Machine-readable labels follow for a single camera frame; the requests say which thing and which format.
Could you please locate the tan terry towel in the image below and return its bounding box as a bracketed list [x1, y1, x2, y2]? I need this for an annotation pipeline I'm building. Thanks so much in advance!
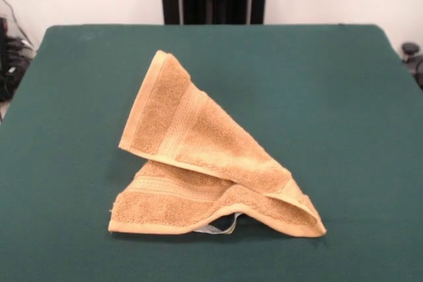
[106, 50, 327, 239]

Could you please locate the dark green table cloth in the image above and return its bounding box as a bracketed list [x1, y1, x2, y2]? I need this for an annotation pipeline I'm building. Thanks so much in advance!
[0, 23, 423, 282]

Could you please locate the dark stand base foot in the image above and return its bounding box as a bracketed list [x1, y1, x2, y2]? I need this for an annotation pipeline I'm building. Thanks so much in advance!
[401, 42, 423, 90]

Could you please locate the black equipment with cables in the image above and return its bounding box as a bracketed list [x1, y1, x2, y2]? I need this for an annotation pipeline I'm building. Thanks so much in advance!
[0, 17, 36, 102]

